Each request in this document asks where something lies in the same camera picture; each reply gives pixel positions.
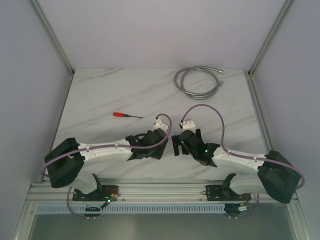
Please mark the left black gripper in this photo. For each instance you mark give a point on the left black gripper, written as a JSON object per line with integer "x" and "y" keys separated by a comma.
{"x": 161, "y": 150}

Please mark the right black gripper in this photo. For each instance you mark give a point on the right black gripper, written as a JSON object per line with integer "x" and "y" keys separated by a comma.
{"x": 176, "y": 142}

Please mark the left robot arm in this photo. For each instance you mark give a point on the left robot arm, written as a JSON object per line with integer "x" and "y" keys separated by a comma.
{"x": 81, "y": 166}

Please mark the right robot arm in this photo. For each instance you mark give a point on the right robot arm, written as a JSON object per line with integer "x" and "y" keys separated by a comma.
{"x": 272, "y": 175}

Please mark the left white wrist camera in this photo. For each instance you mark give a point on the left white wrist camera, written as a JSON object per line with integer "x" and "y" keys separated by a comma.
{"x": 159, "y": 125}

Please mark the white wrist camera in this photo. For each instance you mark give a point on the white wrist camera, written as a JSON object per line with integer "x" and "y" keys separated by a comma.
{"x": 188, "y": 125}
{"x": 159, "y": 125}

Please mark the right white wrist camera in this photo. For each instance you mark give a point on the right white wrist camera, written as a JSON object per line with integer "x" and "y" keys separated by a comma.
{"x": 188, "y": 125}

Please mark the red handled screwdriver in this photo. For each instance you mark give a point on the red handled screwdriver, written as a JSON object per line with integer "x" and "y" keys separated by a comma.
{"x": 123, "y": 115}

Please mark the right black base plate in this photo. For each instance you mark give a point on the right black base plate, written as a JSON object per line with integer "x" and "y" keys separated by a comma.
{"x": 217, "y": 193}

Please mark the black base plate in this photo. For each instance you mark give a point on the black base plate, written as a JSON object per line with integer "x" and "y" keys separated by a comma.
{"x": 103, "y": 193}
{"x": 217, "y": 193}

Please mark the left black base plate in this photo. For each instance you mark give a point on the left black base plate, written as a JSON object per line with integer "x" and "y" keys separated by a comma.
{"x": 103, "y": 193}

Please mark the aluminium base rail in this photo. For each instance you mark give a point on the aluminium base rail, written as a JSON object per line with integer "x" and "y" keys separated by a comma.
{"x": 134, "y": 191}

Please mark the slotted grey cable duct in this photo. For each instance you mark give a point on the slotted grey cable duct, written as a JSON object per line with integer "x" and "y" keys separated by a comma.
{"x": 132, "y": 208}

